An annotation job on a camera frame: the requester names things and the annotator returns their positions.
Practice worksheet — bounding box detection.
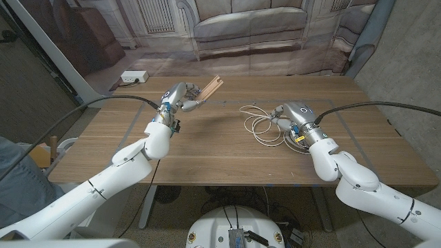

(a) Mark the brown cardboard piece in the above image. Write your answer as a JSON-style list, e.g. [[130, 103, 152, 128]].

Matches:
[[27, 143, 52, 169]]

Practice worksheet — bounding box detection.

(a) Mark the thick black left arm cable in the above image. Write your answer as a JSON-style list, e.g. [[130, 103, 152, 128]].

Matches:
[[0, 95, 162, 182]]

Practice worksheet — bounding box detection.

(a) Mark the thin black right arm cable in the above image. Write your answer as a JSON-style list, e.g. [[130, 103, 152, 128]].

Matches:
[[356, 209, 379, 248]]

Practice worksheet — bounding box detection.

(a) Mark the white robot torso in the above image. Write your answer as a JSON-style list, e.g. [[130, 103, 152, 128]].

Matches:
[[185, 205, 286, 248]]

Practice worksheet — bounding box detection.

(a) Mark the white slanted frame post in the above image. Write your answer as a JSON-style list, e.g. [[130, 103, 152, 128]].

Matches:
[[6, 0, 110, 108]]

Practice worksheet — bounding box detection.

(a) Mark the white table leg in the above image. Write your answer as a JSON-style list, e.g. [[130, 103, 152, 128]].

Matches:
[[138, 185, 158, 230]]

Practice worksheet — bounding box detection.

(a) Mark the brown wooden stick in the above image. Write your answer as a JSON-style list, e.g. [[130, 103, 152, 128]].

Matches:
[[50, 136, 59, 163]]

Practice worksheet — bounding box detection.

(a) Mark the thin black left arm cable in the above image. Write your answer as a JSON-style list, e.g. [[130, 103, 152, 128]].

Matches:
[[118, 158, 161, 238]]

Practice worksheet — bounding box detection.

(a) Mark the person in blue jeans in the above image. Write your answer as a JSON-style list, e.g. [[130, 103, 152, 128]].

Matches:
[[0, 136, 66, 228]]

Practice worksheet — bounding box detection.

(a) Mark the white power strip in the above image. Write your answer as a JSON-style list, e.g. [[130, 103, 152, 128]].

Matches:
[[120, 70, 150, 83]]

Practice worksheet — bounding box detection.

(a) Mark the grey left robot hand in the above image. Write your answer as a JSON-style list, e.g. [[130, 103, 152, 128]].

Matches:
[[151, 81, 207, 127]]

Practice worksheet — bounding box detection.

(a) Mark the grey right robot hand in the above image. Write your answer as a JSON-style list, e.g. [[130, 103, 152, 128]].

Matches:
[[269, 101, 329, 146]]

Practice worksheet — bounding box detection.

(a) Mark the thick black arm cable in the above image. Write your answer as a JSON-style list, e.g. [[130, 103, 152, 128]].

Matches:
[[314, 101, 441, 125], [0, 95, 162, 182]]

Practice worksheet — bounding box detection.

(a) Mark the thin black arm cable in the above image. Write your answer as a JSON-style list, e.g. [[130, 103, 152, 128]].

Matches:
[[118, 158, 161, 238], [356, 209, 379, 248]]

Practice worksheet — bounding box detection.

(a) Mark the grey table leg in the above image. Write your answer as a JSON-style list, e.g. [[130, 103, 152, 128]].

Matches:
[[311, 187, 334, 233]]

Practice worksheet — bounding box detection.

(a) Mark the silver finned electronics box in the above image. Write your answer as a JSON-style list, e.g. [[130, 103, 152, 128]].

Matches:
[[228, 227, 246, 248]]

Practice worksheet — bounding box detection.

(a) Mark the white Ethernet cable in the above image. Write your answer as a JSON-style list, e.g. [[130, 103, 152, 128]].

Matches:
[[239, 105, 311, 155]]

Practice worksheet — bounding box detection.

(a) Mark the grey rolled backdrop tube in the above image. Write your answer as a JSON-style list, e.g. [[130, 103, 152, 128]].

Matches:
[[344, 0, 397, 79]]

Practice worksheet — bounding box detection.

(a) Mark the white robot head edge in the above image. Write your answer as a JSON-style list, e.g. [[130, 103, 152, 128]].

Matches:
[[0, 238, 141, 248]]

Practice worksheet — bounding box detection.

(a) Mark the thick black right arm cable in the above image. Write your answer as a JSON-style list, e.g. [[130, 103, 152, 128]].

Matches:
[[314, 101, 441, 125]]

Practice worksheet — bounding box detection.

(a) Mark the printed sofa backdrop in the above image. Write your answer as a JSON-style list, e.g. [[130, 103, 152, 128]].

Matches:
[[15, 0, 380, 96]]

